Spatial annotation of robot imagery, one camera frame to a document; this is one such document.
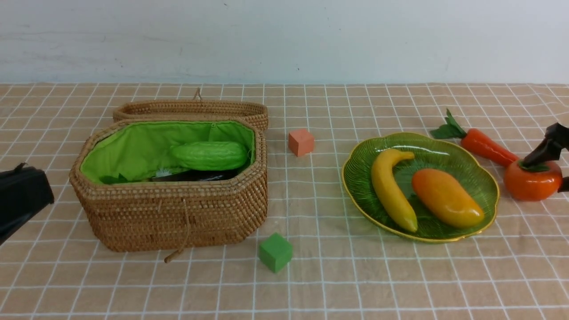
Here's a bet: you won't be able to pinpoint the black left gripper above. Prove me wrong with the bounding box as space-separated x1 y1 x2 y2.
0 162 55 244

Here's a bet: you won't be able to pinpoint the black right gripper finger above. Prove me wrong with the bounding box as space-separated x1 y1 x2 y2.
557 176 569 193
522 122 569 167

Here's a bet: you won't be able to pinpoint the orange persimmon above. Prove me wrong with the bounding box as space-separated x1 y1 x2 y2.
504 160 563 202

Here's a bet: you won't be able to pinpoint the orange carrot with leaves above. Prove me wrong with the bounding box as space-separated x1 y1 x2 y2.
429 109 520 168

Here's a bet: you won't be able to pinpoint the orange yellow mango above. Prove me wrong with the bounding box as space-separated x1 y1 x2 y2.
411 168 485 229

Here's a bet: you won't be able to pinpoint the yellow banana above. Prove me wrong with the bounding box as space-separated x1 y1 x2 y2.
371 148 418 233

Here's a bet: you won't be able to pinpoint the green bitter gourd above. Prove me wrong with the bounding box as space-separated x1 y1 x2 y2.
169 141 249 172

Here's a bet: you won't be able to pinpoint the purple eggplant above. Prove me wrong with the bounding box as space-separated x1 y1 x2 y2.
148 169 239 182

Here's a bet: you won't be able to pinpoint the white radish with leaves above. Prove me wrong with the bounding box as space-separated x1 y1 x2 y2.
98 168 174 185

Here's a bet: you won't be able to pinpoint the green glass leaf plate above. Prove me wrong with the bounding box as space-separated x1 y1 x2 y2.
341 132 500 243

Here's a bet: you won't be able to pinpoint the woven wicker basket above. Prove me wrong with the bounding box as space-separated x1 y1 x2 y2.
69 116 268 263

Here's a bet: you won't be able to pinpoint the wicker basket lid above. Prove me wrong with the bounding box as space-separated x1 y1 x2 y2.
112 89 269 130

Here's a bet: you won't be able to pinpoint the beige checkered tablecloth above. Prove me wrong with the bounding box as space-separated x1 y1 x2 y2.
0 83 568 320

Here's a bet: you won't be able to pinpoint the orange foam cube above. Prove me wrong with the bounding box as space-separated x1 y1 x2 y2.
288 128 315 157

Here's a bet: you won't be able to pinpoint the green foam cube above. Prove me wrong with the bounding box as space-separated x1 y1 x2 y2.
258 232 293 274

